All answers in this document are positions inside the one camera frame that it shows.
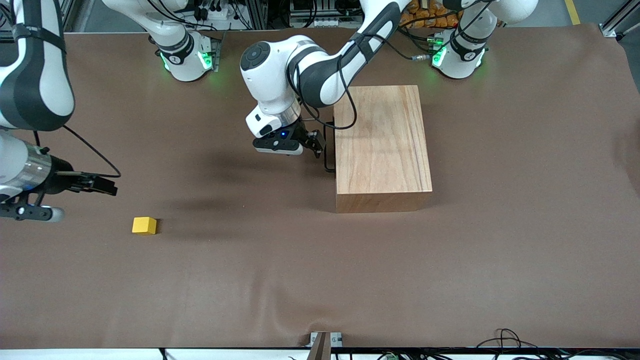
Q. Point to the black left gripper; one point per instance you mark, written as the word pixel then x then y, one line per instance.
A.
pixel 303 132

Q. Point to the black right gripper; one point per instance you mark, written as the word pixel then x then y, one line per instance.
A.
pixel 61 177

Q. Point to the yellow block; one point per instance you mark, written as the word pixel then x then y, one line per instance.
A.
pixel 144 225

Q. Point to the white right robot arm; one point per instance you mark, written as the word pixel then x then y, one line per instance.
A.
pixel 35 75

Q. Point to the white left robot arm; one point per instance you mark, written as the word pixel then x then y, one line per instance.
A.
pixel 270 90

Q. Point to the light wooden drawer cabinet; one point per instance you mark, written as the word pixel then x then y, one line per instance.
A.
pixel 382 145

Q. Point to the brown table cover mat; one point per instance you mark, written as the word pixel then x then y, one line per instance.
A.
pixel 250 275

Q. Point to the white power strip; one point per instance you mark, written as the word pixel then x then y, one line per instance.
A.
pixel 217 13

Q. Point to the orange packaged goods pile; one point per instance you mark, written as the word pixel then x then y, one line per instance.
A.
pixel 430 17

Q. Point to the aluminium frame profile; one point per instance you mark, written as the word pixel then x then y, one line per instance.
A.
pixel 617 22

